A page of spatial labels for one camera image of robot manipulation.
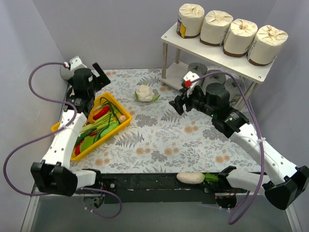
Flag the grey roll with logo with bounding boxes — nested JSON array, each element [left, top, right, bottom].
[[187, 62, 208, 77]]

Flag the cream roll with cartoon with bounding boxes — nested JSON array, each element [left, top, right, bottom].
[[223, 19, 258, 58]]

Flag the white daikon radish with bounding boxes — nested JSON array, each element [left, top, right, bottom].
[[176, 173, 219, 184]]

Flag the cream roll with label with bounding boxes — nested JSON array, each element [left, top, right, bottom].
[[199, 10, 234, 46]]

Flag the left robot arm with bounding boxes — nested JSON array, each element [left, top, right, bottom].
[[30, 63, 111, 196]]

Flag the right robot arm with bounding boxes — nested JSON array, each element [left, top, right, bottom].
[[169, 83, 309, 210]]

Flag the white two-tier shelf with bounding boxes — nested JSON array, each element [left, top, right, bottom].
[[160, 24, 273, 99]]

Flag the green scallion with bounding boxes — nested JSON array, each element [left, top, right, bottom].
[[93, 97, 120, 121]]

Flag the red chili pepper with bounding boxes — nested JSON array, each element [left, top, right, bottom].
[[93, 106, 110, 121]]

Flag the white cauliflower with leaves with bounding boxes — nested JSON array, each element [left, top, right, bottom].
[[135, 83, 160, 102]]

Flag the green celery stalks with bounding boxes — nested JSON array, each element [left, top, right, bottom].
[[80, 112, 116, 133]]

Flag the beige garlic bulb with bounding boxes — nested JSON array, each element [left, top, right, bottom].
[[118, 115, 126, 124]]

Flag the green vegetable in tray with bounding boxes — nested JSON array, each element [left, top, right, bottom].
[[93, 121, 120, 143]]

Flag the yellow plastic tray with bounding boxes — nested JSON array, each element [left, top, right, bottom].
[[44, 92, 132, 164]]

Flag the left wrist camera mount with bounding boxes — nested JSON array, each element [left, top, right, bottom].
[[63, 56, 87, 73]]

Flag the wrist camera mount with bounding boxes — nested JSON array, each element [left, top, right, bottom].
[[183, 71, 200, 97], [63, 56, 87, 73]]

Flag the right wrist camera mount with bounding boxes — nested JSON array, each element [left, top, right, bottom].
[[183, 71, 200, 97]]

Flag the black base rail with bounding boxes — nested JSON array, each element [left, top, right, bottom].
[[31, 171, 266, 206]]

